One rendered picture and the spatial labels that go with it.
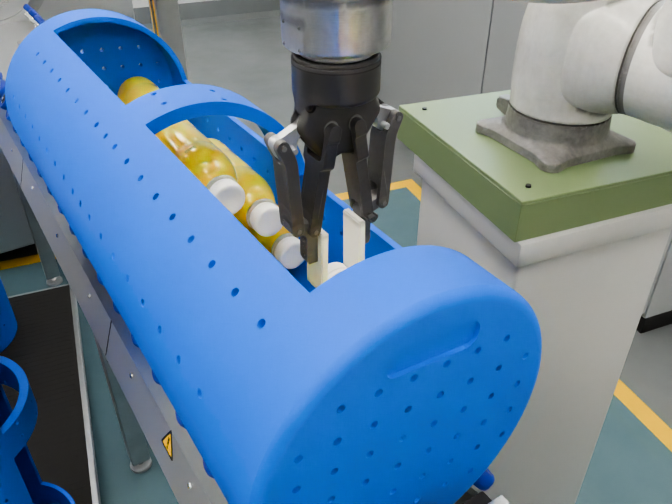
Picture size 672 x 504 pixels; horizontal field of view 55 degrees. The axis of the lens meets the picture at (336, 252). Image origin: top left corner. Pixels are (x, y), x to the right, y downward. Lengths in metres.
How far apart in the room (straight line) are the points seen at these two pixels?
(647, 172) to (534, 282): 0.23
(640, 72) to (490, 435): 0.53
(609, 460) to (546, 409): 0.78
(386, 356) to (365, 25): 0.25
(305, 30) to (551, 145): 0.58
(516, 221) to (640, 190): 0.21
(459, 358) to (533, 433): 0.83
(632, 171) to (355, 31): 0.62
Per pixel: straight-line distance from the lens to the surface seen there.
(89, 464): 1.81
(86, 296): 1.09
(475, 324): 0.49
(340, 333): 0.43
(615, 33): 0.95
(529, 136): 1.03
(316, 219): 0.60
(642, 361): 2.37
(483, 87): 2.88
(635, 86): 0.95
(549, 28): 0.98
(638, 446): 2.11
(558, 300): 1.08
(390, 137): 0.61
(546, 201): 0.93
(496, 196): 0.95
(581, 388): 1.30
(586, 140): 1.04
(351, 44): 0.51
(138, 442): 1.86
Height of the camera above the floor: 1.51
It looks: 35 degrees down
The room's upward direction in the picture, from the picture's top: straight up
